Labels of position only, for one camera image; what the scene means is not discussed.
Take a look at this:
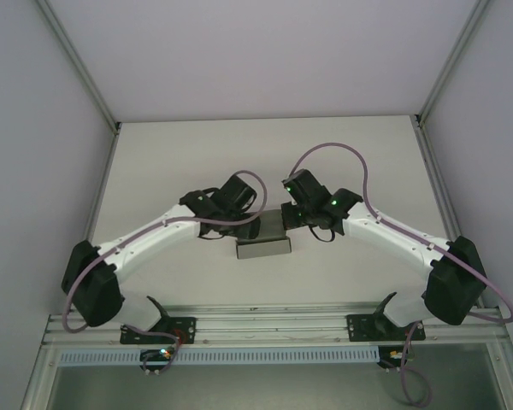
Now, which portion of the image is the left control board with LEDs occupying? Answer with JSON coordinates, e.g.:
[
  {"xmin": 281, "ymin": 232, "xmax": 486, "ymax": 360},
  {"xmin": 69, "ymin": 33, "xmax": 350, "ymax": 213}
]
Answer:
[{"xmin": 139, "ymin": 347, "xmax": 177, "ymax": 378}]

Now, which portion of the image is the grey metal sheet panel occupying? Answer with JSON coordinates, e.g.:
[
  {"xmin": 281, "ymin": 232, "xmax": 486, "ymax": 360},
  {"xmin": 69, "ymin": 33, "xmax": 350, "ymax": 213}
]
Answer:
[{"xmin": 49, "ymin": 343, "xmax": 504, "ymax": 410}]

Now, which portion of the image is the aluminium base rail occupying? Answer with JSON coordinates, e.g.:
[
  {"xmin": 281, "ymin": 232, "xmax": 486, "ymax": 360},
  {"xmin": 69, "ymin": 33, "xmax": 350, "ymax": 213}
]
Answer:
[{"xmin": 41, "ymin": 301, "xmax": 510, "ymax": 348}]

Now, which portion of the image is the aluminium side rail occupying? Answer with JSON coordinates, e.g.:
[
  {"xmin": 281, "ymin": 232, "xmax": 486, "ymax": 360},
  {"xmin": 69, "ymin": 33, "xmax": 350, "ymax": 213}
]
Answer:
[{"xmin": 413, "ymin": 114, "xmax": 486, "ymax": 309}]

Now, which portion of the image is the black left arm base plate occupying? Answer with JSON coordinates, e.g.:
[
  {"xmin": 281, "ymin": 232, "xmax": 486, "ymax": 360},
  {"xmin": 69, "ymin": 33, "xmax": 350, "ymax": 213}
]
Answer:
[{"xmin": 119, "ymin": 315, "xmax": 198, "ymax": 345}]

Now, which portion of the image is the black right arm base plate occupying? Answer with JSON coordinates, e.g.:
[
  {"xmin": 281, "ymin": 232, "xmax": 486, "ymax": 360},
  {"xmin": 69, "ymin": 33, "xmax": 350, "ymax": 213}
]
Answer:
[{"xmin": 345, "ymin": 313, "xmax": 424, "ymax": 343}]

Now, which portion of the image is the light blue slotted cable duct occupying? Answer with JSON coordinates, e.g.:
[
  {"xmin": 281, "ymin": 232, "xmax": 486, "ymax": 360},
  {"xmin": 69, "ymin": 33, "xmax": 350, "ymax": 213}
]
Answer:
[{"xmin": 58, "ymin": 346, "xmax": 380, "ymax": 367}]

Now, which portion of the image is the aluminium frame post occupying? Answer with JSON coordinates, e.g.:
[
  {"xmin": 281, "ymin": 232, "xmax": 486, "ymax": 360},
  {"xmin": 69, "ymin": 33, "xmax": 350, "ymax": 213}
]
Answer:
[
  {"xmin": 35, "ymin": 0, "xmax": 121, "ymax": 134},
  {"xmin": 413, "ymin": 0, "xmax": 496, "ymax": 129}
]

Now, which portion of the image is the right control board with wires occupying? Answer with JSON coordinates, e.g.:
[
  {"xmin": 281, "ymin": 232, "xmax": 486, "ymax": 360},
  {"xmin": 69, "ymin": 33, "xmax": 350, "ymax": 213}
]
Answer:
[{"xmin": 378, "ymin": 344, "xmax": 416, "ymax": 371}]

